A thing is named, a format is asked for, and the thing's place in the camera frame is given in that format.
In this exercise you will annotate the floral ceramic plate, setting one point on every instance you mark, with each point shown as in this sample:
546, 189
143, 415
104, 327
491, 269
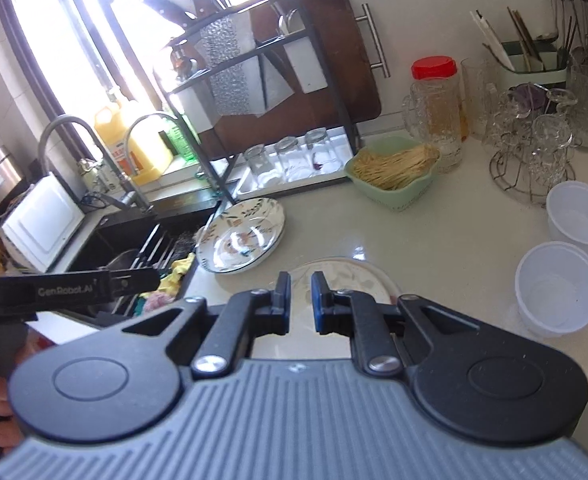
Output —
239, 245

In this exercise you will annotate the yellow detergent bottle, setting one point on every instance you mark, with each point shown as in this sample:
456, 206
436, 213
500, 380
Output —
144, 155

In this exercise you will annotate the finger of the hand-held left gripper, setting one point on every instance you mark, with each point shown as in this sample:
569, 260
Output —
134, 280

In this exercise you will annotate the textured glass mug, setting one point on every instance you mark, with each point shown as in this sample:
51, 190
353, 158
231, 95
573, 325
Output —
438, 130

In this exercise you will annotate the white wrapped chopsticks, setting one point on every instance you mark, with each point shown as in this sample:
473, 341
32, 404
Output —
493, 40

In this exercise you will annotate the clear glass plate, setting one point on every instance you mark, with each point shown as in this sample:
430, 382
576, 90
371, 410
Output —
353, 275

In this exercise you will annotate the white drip tray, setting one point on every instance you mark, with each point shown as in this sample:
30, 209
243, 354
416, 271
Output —
294, 184

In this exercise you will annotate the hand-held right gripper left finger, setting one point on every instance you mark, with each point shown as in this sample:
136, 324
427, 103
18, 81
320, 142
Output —
285, 305

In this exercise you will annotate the small glass jar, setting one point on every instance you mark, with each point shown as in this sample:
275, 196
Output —
324, 150
264, 165
294, 157

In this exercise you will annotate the clear plastic cup near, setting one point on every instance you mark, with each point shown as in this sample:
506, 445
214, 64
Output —
558, 290

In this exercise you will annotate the red lid plastic jar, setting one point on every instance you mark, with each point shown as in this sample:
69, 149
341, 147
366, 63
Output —
433, 67

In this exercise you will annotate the textured silver utensil holder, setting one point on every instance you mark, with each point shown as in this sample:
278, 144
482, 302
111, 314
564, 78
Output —
224, 60

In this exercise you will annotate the pink cloth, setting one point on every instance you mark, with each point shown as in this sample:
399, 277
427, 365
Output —
154, 302

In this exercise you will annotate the black kitchen sink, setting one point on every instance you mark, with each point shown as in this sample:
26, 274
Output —
119, 240

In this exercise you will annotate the brown wooden cutting board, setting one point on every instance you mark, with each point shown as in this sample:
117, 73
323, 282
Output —
334, 60

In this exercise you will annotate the green plastic basket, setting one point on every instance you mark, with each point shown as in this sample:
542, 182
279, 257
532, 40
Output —
393, 196

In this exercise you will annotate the brown wooden chopsticks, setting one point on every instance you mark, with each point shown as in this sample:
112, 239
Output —
523, 35

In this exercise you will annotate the slim clear glass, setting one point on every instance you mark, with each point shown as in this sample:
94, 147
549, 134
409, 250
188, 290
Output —
476, 90

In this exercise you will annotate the clear plastic cup far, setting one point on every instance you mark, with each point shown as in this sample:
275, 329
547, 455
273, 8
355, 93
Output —
578, 220

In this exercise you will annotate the green plastic bottle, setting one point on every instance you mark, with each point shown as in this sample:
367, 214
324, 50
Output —
179, 140

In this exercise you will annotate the clear glass cup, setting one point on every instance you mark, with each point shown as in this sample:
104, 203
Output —
551, 150
508, 120
563, 102

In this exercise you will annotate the white mug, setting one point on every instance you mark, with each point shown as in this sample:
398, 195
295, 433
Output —
289, 20

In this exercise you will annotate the yellow cloth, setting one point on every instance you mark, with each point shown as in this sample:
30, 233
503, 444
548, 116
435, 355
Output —
179, 270

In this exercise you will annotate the chrome gooseneck faucet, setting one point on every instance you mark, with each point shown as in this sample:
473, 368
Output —
146, 116

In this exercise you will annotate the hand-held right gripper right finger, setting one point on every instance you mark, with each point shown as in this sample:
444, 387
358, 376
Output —
318, 305

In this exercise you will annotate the clear plastic cup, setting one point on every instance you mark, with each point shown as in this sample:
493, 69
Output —
558, 290
578, 220

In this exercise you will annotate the black metal dish rack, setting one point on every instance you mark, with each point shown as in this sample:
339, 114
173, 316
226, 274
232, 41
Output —
314, 50

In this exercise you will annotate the grey spring kitchen faucet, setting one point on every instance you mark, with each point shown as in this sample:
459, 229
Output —
69, 120

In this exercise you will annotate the white plastic cutting board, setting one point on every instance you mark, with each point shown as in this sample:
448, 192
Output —
39, 220

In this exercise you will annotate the dry noodles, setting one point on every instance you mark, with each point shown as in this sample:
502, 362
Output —
393, 165

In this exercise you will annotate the green cutlery holder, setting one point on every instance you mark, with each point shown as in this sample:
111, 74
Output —
548, 77

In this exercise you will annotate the hanging metal ladles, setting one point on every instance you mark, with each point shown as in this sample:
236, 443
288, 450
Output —
573, 40

